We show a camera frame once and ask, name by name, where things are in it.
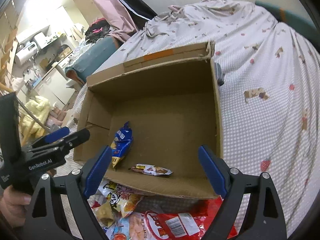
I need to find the teal pillow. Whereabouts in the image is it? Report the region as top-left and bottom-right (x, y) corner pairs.
(255, 0), (319, 41)

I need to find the brown cardboard box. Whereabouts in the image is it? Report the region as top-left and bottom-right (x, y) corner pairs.
(73, 42), (223, 199)

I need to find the blue yellow snack packet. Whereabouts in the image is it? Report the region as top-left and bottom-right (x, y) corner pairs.
(110, 121), (133, 170)

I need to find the checkered patterned bed sheet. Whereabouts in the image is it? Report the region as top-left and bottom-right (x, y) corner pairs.
(57, 0), (319, 239)

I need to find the pile of clothes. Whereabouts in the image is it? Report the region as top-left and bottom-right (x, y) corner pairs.
(85, 18), (110, 44)

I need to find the white water heater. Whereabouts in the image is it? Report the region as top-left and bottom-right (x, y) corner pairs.
(15, 41), (38, 66)

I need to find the person's left hand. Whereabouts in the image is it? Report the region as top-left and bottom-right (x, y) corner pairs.
(1, 185), (31, 228)

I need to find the red snack bag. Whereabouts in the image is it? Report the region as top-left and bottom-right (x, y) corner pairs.
(144, 197), (223, 239)

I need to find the colourful shrimp chips bag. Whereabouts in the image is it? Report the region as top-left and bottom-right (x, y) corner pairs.
(103, 212), (150, 240)

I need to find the tan brown snack bag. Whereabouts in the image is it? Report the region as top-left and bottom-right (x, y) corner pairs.
(96, 202), (115, 227)

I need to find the yellow quilt bundle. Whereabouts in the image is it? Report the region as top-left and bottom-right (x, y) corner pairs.
(18, 95), (52, 139)

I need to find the teal folded blanket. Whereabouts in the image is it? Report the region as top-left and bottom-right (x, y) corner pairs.
(65, 36), (123, 85)

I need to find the orange cartoon snack bag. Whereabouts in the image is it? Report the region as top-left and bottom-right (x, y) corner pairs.
(98, 179), (144, 218)

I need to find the white kitchen cabinet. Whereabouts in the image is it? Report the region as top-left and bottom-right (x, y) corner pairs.
(34, 68), (75, 109)

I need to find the pink hanging cloth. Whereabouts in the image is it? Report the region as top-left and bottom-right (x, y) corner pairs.
(92, 0), (138, 43)

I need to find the small brown snack bar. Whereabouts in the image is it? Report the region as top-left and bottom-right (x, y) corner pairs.
(129, 164), (173, 176)

